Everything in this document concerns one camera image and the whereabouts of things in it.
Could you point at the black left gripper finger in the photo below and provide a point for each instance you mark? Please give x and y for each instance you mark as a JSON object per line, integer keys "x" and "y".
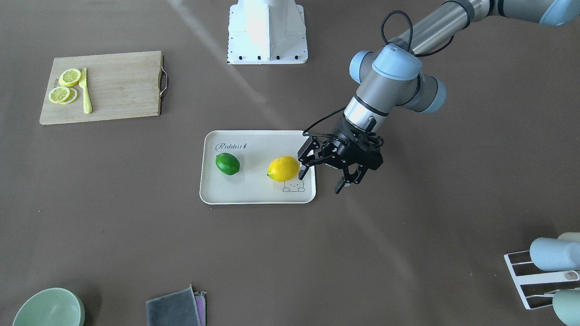
{"x": 350, "y": 178}
{"x": 309, "y": 155}

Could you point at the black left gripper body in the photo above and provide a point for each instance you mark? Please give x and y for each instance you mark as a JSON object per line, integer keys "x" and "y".
{"x": 338, "y": 147}

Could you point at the yellow lemon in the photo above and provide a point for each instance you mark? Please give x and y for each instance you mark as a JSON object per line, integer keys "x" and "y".
{"x": 283, "y": 169}

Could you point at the green lime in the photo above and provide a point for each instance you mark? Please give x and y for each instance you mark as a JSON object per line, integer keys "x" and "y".
{"x": 227, "y": 163}

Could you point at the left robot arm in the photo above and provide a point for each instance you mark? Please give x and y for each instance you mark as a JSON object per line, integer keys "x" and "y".
{"x": 392, "y": 77}

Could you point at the cream rabbit tray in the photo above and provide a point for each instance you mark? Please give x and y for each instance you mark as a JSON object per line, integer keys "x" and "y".
{"x": 255, "y": 149}

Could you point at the wooden cutting board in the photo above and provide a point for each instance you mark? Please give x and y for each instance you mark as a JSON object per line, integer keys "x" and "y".
{"x": 120, "y": 86}

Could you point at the grey folded cloth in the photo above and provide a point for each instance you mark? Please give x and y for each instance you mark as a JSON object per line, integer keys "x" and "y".
{"x": 183, "y": 308}

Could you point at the light blue cup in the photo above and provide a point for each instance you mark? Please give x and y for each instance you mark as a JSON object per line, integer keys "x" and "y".
{"x": 553, "y": 255}

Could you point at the yellow plastic knife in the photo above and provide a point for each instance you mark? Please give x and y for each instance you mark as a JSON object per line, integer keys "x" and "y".
{"x": 87, "y": 105}

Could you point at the white cup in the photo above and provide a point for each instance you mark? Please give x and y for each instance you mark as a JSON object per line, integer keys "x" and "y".
{"x": 570, "y": 236}

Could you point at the lemon slice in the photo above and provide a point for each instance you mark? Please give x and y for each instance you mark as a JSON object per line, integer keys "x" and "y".
{"x": 72, "y": 96}
{"x": 59, "y": 94}
{"x": 70, "y": 77}

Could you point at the mint green cup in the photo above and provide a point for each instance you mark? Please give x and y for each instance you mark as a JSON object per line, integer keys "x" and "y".
{"x": 566, "y": 305}

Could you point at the mint green bowl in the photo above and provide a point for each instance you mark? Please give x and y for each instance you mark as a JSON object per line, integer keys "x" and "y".
{"x": 51, "y": 307}

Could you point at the white camera stand column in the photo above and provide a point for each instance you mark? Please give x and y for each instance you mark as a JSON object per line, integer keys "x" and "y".
{"x": 266, "y": 32}

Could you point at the white wire cup rack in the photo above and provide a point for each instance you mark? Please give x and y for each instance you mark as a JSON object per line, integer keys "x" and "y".
{"x": 534, "y": 286}

